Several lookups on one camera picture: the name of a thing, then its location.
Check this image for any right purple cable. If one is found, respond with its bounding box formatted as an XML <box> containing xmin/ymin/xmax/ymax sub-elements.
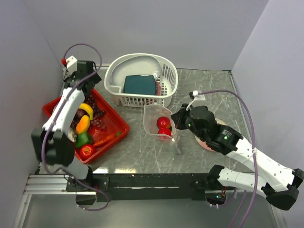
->
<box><xmin>199</xmin><ymin>89</ymin><xmax>258</xmax><ymax>228</ymax></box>

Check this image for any teal square plate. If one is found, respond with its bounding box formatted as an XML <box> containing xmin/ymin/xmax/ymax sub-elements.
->
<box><xmin>123</xmin><ymin>75</ymin><xmax>157</xmax><ymax>95</ymax></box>

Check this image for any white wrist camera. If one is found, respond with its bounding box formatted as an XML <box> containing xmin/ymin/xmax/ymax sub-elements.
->
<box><xmin>189</xmin><ymin>90</ymin><xmax>206</xmax><ymax>106</ymax></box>
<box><xmin>61</xmin><ymin>56</ymin><xmax>78</xmax><ymax>73</ymax></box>

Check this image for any pink plate in basket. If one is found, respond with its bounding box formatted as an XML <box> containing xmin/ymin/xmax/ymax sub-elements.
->
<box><xmin>155</xmin><ymin>81</ymin><xmax>162</xmax><ymax>96</ymax></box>

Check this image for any orange yellow mango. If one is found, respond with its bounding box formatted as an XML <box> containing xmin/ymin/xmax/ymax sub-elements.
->
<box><xmin>75</xmin><ymin>115</ymin><xmax>91</xmax><ymax>135</ymax></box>

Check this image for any red round fruit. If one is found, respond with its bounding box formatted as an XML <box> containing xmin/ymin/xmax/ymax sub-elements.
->
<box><xmin>70</xmin><ymin>109</ymin><xmax>89</xmax><ymax>128</ymax></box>

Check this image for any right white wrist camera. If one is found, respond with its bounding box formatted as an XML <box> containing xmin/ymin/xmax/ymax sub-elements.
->
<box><xmin>189</xmin><ymin>90</ymin><xmax>206</xmax><ymax>106</ymax></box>

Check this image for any pink round plate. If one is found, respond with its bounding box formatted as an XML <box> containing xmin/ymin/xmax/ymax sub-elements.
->
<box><xmin>195</xmin><ymin>118</ymin><xmax>227</xmax><ymax>152</ymax></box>

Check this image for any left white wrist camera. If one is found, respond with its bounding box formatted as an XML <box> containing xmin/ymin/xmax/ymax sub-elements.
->
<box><xmin>61</xmin><ymin>56</ymin><xmax>78</xmax><ymax>73</ymax></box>

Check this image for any red faceted apple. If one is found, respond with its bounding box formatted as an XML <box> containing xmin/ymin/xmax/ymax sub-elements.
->
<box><xmin>156</xmin><ymin>116</ymin><xmax>171</xmax><ymax>129</ymax></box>

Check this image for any white oval plate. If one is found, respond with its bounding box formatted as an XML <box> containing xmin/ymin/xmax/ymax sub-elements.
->
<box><xmin>108</xmin><ymin>55</ymin><xmax>161</xmax><ymax>86</ymax></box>

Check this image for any yellow banana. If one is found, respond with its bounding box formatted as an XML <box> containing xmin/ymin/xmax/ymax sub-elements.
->
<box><xmin>79</xmin><ymin>103</ymin><xmax>94</xmax><ymax>121</ymax></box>

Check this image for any white fish toy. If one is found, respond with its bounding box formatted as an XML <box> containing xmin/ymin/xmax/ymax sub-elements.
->
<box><xmin>67</xmin><ymin>128</ymin><xmax>77</xmax><ymax>143</ymax></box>

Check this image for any purple grapes bunch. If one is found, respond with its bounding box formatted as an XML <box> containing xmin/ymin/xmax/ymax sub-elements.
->
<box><xmin>85</xmin><ymin>95</ymin><xmax>106</xmax><ymax>130</ymax></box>

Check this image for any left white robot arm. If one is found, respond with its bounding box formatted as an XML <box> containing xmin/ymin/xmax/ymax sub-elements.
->
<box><xmin>31</xmin><ymin>57</ymin><xmax>101</xmax><ymax>191</ymax></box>

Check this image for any green bell pepper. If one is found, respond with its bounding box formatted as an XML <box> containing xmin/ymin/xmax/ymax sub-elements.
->
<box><xmin>74</xmin><ymin>132</ymin><xmax>94</xmax><ymax>148</ymax></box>

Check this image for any orange carrot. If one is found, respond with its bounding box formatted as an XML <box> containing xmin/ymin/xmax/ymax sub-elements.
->
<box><xmin>93</xmin><ymin>133</ymin><xmax>115</xmax><ymax>148</ymax></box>

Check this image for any clear dotted zip bag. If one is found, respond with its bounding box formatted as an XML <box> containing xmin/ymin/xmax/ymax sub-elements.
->
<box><xmin>143</xmin><ymin>104</ymin><xmax>181</xmax><ymax>154</ymax></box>

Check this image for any black mounting base bar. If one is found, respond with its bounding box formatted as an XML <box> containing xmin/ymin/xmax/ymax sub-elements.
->
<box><xmin>66</xmin><ymin>173</ymin><xmax>233</xmax><ymax>202</ymax></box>

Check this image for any white plastic basket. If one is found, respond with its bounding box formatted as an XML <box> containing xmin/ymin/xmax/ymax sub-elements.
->
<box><xmin>104</xmin><ymin>53</ymin><xmax>179</xmax><ymax>108</ymax></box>

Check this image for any red plastic tray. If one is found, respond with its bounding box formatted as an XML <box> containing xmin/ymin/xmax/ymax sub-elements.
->
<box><xmin>42</xmin><ymin>88</ymin><xmax>131</xmax><ymax>165</ymax></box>

